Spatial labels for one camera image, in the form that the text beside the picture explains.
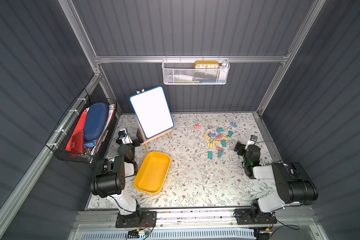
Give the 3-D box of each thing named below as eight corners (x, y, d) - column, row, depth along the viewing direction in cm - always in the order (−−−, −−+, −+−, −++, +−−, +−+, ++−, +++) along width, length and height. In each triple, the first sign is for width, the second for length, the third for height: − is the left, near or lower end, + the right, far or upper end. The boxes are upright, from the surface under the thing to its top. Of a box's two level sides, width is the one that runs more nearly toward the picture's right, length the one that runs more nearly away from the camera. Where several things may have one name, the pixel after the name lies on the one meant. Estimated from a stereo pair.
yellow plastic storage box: (133, 191, 84) (130, 188, 79) (148, 154, 99) (146, 149, 95) (161, 198, 82) (160, 194, 77) (172, 159, 97) (172, 154, 92)
